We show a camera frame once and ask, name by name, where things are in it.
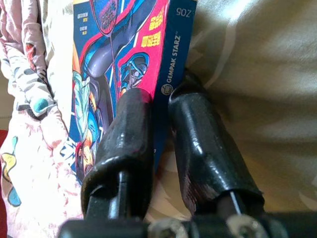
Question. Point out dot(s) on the pink cartoon blanket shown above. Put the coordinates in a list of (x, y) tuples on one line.
[(37, 173)]

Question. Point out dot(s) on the colourful comic book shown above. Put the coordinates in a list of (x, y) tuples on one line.
[(128, 49)]

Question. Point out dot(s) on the bed with beige floral sheet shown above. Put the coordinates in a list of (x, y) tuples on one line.
[(260, 74)]

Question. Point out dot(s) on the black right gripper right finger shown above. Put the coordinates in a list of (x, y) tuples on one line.
[(205, 148)]

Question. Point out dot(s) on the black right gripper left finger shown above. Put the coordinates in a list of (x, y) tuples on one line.
[(123, 138)]

